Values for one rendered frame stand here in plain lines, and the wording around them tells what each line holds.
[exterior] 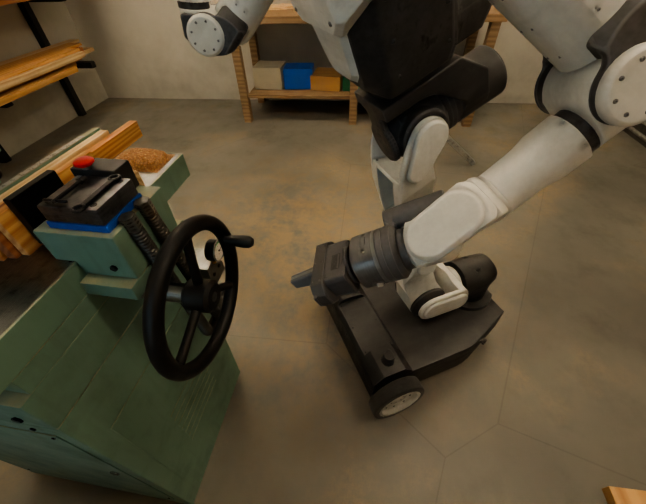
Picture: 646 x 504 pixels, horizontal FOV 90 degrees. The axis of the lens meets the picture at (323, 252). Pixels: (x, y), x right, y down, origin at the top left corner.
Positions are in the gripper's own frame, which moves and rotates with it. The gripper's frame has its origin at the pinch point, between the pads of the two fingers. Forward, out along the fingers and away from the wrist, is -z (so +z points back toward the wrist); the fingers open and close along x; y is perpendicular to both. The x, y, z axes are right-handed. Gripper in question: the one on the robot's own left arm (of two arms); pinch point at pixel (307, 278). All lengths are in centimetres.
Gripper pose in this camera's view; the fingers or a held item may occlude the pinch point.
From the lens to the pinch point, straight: 58.4
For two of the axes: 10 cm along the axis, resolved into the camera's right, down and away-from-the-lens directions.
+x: 1.1, -7.5, 6.6
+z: 8.4, -2.8, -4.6
